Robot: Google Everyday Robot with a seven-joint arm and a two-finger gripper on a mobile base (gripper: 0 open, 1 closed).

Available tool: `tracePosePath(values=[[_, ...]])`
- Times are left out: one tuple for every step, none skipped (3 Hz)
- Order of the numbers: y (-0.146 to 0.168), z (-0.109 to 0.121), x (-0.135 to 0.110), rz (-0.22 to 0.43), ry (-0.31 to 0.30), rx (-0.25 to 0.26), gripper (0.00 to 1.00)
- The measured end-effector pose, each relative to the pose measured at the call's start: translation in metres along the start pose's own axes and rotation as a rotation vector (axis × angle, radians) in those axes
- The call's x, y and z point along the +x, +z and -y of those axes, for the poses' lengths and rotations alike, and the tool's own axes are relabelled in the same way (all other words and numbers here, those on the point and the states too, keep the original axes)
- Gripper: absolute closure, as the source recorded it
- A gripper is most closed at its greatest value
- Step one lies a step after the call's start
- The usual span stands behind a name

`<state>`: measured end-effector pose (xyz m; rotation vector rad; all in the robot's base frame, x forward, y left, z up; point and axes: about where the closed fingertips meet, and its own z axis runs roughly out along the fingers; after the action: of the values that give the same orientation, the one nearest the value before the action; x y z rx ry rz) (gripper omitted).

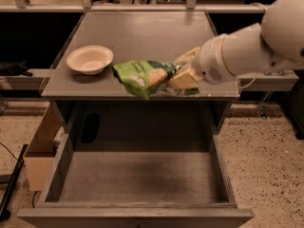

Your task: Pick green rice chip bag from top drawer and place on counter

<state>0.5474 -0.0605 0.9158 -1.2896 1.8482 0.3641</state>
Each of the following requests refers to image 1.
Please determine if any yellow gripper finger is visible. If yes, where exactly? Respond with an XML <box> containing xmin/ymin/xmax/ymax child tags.
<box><xmin>167</xmin><ymin>67</ymin><xmax>199</xmax><ymax>89</ymax></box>
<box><xmin>174</xmin><ymin>47</ymin><xmax>200</xmax><ymax>67</ymax></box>

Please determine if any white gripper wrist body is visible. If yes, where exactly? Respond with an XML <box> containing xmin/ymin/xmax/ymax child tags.
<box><xmin>192</xmin><ymin>34</ymin><xmax>236</xmax><ymax>85</ymax></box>

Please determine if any green rice chip bag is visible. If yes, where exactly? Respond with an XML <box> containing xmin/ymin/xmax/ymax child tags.
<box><xmin>112</xmin><ymin>60</ymin><xmax>201</xmax><ymax>101</ymax></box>

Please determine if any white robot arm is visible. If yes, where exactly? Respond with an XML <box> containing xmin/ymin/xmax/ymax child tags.
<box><xmin>167</xmin><ymin>0</ymin><xmax>304</xmax><ymax>89</ymax></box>

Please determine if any grey cabinet with counter top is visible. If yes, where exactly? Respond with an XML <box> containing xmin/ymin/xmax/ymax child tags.
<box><xmin>42</xmin><ymin>11</ymin><xmax>239</xmax><ymax>134</ymax></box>

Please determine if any open grey top drawer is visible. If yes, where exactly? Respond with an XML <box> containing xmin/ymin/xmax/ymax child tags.
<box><xmin>17</xmin><ymin>107</ymin><xmax>255</xmax><ymax>228</ymax></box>

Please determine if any white paper bowl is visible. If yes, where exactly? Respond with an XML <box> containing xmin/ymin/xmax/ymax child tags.
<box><xmin>66</xmin><ymin>46</ymin><xmax>114</xmax><ymax>75</ymax></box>

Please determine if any beige cardboard box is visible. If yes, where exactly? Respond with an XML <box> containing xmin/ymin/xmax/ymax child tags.
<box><xmin>23</xmin><ymin>104</ymin><xmax>61</xmax><ymax>191</ymax></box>

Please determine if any black stand leg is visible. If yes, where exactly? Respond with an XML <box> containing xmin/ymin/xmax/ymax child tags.
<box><xmin>0</xmin><ymin>144</ymin><xmax>28</xmax><ymax>221</ymax></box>

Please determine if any grey metal frame rail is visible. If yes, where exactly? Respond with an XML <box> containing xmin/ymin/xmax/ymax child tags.
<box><xmin>0</xmin><ymin>0</ymin><xmax>304</xmax><ymax>93</ymax></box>

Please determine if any black object on rail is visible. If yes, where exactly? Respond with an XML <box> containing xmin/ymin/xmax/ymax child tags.
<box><xmin>0</xmin><ymin>61</ymin><xmax>32</xmax><ymax>77</ymax></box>

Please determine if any thin black floor cable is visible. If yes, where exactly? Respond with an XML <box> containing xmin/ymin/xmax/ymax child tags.
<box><xmin>0</xmin><ymin>142</ymin><xmax>40</xmax><ymax>209</ymax></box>

